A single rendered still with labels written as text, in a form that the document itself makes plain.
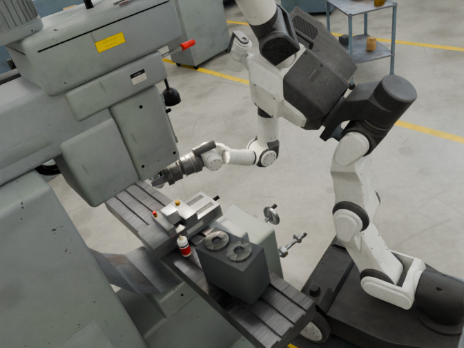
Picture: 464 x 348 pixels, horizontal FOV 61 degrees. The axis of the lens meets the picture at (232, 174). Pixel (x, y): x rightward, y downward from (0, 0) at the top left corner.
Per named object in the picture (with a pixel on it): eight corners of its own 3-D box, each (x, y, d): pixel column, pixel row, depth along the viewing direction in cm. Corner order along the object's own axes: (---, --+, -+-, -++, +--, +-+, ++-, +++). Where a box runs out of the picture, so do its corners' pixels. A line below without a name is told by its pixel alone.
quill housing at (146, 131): (156, 143, 163) (129, 71, 144) (184, 159, 149) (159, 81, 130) (117, 167, 154) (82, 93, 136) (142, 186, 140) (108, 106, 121)
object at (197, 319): (252, 271, 251) (234, 201, 216) (290, 300, 229) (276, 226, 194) (148, 363, 215) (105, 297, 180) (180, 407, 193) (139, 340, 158)
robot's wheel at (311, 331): (332, 341, 175) (330, 315, 164) (327, 350, 172) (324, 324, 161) (293, 322, 187) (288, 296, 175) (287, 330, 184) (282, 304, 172)
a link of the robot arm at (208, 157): (189, 164, 165) (214, 154, 168) (199, 180, 158) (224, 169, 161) (184, 144, 157) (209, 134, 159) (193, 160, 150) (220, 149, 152)
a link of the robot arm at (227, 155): (195, 153, 164) (221, 155, 172) (203, 166, 158) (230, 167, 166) (199, 141, 161) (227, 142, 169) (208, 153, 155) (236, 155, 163)
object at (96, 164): (111, 159, 154) (83, 99, 139) (142, 181, 137) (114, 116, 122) (66, 184, 145) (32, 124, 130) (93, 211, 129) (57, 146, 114)
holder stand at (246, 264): (225, 259, 157) (214, 224, 145) (271, 281, 144) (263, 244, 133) (206, 281, 150) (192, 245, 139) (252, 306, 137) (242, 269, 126)
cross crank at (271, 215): (271, 214, 225) (267, 199, 218) (286, 223, 217) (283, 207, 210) (250, 230, 218) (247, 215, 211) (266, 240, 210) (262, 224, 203)
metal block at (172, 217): (174, 213, 173) (170, 203, 170) (181, 219, 169) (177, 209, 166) (163, 219, 171) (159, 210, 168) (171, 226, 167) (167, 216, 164)
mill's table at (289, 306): (143, 187, 223) (138, 176, 218) (317, 315, 139) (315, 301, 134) (107, 209, 213) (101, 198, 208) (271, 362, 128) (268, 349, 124)
